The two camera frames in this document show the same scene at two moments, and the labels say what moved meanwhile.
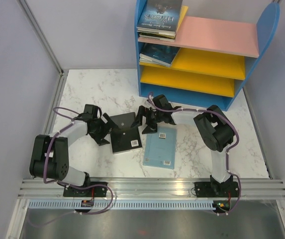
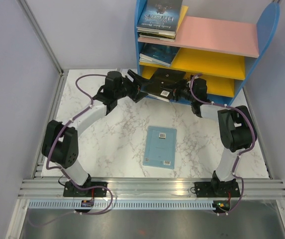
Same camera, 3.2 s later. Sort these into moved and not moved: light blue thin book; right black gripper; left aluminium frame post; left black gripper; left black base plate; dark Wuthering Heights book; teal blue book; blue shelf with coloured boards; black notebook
Moved: left black gripper; black notebook; right black gripper
Not moved: dark Wuthering Heights book; light blue thin book; blue shelf with coloured boards; left black base plate; teal blue book; left aluminium frame post
